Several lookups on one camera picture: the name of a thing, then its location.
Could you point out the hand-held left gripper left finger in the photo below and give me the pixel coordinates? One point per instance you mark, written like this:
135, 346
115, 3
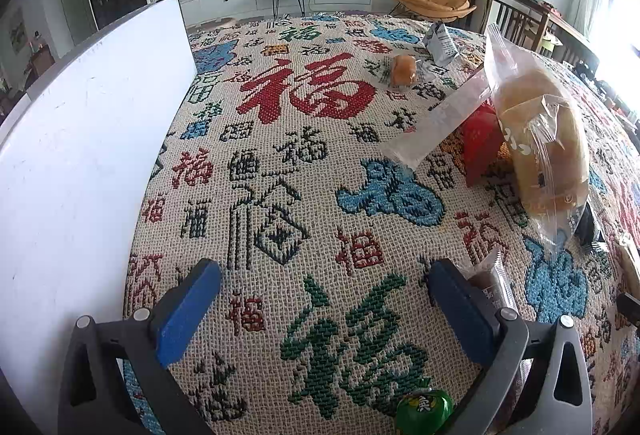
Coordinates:
187, 305

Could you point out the small bun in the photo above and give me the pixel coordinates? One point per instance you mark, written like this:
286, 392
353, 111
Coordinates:
402, 70

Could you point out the brown snack packet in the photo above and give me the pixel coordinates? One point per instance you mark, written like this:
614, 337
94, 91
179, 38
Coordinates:
492, 277

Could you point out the grey and white snack packet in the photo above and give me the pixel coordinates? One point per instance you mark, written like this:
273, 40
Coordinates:
442, 42

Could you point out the white board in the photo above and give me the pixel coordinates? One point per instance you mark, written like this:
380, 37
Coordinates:
75, 140

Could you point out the framed wall painting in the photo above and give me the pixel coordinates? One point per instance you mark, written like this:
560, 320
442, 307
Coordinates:
18, 30

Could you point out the bread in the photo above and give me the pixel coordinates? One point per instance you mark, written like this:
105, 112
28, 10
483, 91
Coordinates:
545, 140

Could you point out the black snack packet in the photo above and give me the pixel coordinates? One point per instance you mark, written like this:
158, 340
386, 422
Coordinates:
592, 227

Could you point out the brown wooden side cabinet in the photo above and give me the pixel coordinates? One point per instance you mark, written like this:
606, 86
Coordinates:
41, 60

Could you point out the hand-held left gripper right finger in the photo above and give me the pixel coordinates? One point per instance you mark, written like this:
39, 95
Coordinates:
460, 310

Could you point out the wooden dining table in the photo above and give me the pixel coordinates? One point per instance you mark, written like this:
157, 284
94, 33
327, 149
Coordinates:
565, 27

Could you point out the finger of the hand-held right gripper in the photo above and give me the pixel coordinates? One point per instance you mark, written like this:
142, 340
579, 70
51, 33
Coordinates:
630, 304

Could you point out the red snack packet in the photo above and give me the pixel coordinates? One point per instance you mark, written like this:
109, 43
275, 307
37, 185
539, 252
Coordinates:
477, 140

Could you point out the dark wooden chair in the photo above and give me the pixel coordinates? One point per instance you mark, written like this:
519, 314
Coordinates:
515, 20

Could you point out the long white snack packet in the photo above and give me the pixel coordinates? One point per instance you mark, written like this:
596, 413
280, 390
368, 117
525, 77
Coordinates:
440, 115

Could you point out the beige snack packet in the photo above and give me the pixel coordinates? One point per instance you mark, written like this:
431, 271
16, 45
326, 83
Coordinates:
631, 265

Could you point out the printed woven blanket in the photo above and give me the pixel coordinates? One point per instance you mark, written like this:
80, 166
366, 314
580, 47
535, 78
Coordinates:
310, 215

